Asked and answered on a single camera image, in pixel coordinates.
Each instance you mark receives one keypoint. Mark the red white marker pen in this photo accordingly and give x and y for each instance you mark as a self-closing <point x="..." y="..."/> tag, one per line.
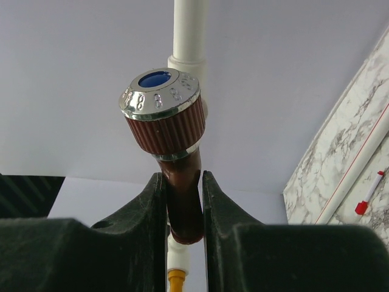
<point x="362" y="206"/>

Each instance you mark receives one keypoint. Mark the brown water faucet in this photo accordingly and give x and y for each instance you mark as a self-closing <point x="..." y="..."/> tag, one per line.
<point x="163" y="108"/>

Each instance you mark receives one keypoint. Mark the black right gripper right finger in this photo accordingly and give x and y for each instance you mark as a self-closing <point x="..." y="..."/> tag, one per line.
<point x="243" y="254"/>

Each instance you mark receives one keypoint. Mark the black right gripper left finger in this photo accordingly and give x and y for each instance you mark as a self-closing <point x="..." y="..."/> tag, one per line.
<point x="122" y="252"/>

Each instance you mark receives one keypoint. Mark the white PVC pipe frame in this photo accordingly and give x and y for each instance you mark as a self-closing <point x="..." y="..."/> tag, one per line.
<point x="298" y="99"/>

